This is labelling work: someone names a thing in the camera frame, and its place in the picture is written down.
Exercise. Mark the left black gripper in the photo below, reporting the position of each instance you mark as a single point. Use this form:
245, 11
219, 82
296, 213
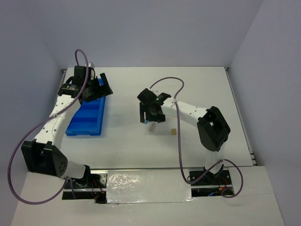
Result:
102, 92

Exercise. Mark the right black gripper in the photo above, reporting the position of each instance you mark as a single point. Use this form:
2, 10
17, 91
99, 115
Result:
160, 117

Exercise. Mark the grey eraser block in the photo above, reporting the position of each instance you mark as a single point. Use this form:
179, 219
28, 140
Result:
152, 127

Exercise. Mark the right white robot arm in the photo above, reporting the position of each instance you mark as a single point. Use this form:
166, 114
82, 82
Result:
212, 127

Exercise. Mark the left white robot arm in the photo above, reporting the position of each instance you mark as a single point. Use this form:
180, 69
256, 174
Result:
43, 155

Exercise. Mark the blue compartment tray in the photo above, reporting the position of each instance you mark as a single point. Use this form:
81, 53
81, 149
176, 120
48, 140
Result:
88, 119

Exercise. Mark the silver foil sheet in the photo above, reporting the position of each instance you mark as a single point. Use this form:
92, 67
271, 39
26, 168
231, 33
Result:
147, 186

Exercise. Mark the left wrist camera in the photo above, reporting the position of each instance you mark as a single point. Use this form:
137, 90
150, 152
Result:
91, 65

